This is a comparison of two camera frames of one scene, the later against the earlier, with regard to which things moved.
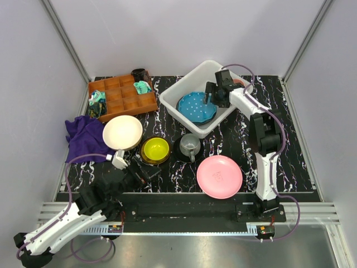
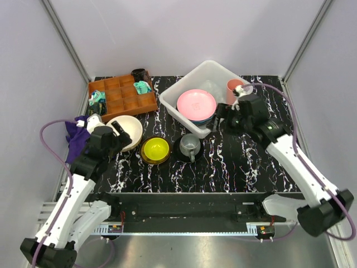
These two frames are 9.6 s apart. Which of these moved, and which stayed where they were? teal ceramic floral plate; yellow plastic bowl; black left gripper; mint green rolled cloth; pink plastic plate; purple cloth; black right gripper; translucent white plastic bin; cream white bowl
Moved: pink plastic plate; black left gripper; black right gripper
Stayed: translucent white plastic bin; mint green rolled cloth; cream white bowl; teal ceramic floral plate; purple cloth; yellow plastic bowl
